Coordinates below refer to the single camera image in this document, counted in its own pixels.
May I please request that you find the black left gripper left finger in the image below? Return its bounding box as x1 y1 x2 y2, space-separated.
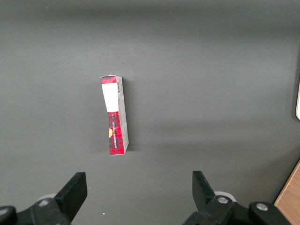
0 172 88 225

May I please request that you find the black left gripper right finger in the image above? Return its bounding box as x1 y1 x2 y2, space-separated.
182 171 291 225

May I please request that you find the white tray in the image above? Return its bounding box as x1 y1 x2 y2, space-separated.
295 79 300 121

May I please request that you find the red tartan cardboard box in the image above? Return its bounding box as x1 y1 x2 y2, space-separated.
100 75 130 156

